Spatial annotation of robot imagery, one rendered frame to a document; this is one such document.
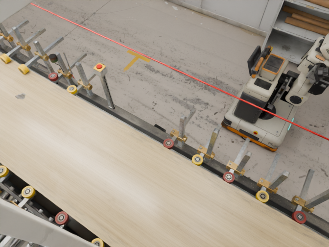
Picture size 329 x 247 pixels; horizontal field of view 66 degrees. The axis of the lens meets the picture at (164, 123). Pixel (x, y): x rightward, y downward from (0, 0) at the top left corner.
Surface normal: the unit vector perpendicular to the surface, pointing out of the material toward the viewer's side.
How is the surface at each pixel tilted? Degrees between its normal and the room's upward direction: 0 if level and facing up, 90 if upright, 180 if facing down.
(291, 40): 0
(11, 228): 90
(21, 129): 0
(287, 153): 0
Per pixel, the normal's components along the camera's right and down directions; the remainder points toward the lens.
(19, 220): 0.84, 0.45
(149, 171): 0.00, -0.53
